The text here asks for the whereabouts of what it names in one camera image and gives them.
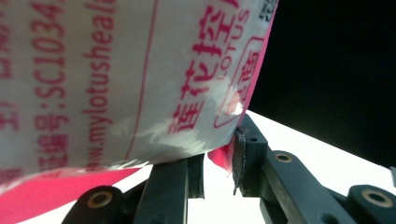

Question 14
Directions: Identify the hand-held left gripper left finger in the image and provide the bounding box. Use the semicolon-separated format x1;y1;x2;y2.
133;153;205;224

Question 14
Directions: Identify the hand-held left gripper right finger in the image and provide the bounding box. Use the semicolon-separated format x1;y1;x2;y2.
233;113;357;224

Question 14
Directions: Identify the pink and white plastic bag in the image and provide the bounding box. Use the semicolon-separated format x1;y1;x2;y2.
0;0;280;224

